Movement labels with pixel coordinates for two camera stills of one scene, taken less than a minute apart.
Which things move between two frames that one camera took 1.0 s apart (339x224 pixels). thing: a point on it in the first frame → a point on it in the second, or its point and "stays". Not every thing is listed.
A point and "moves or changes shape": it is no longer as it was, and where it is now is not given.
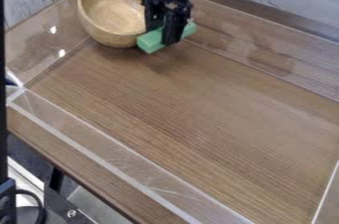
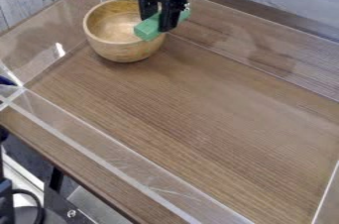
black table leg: (56, 179) stays
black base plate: (62, 206) stays
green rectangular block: (153, 40) moves or changes shape
